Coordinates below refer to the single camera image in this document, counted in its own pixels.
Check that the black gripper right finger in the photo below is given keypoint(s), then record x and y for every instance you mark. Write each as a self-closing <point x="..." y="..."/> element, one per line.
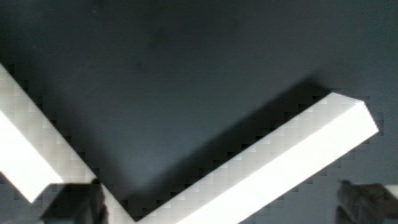
<point x="366" y="203"/>

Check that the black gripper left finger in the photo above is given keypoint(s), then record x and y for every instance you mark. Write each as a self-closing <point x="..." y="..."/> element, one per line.
<point x="78" y="207"/>

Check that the white left border block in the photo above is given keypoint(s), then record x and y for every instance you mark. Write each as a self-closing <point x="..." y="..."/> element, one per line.
<point x="37" y="159"/>

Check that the white front border rail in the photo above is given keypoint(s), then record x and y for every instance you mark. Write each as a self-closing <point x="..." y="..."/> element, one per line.
<point x="268" y="168"/>

